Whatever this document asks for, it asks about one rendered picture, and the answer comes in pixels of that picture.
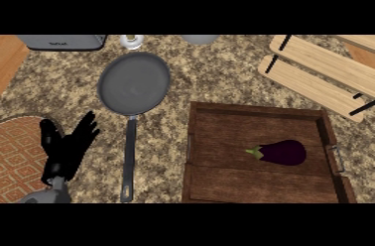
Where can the grey toaster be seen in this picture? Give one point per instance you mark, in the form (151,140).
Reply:
(64,41)

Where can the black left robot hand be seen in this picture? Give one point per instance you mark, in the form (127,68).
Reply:
(68,147)

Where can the orange patterned placemat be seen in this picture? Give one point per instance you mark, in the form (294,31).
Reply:
(20,160)

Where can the small white shaker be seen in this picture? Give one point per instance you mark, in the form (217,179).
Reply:
(132,41)

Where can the brown wooden tray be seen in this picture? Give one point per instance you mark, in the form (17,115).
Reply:
(259,177)

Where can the grey frying pan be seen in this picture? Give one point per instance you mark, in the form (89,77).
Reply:
(133,85)

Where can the grey round container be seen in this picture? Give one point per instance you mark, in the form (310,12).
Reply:
(200,38)

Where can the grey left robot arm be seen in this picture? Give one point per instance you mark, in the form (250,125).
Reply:
(48,194)

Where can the purple eggplant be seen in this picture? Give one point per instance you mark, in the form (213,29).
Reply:
(284,152)

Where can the pale wooden tiered shelf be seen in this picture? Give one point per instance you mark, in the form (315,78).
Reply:
(322,71)

